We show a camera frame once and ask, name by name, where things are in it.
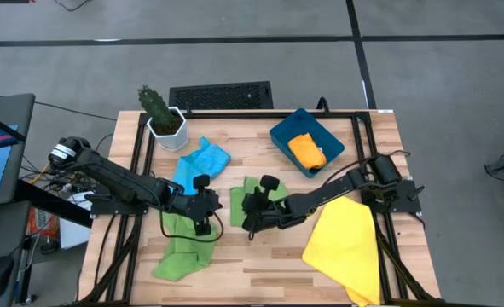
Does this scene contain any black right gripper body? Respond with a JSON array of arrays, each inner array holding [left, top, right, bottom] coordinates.
[[242, 190, 293, 227]]

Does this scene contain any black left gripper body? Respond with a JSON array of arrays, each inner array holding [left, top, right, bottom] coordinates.
[[177, 189, 223, 223]]

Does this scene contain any light blue microfiber towel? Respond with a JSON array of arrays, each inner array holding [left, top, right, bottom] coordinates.
[[171, 136, 233, 197]]

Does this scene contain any green microfiber towel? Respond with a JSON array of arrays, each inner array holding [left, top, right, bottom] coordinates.
[[150, 211, 218, 283], [229, 176, 289, 229]]

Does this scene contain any orange microfiber towel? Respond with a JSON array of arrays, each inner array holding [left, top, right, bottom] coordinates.
[[287, 132, 328, 171]]

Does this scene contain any yellow microfiber towel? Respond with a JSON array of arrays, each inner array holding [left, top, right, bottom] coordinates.
[[301, 195, 382, 307]]

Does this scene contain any white hexagonal plant pot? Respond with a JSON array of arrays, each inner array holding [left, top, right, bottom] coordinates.
[[146, 106, 190, 153]]

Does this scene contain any green cactus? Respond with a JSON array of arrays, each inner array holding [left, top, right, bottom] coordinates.
[[136, 84, 180, 134]]

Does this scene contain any white box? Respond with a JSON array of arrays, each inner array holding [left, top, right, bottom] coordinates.
[[58, 217, 92, 251]]

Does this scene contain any black desk beam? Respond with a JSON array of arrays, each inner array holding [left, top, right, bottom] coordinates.
[[14, 178, 93, 229]]

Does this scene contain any orange printed package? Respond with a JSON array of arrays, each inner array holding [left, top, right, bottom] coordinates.
[[26, 207, 61, 239]]

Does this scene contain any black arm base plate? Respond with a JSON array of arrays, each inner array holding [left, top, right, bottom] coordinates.
[[359, 178, 422, 214], [90, 181, 153, 217]]

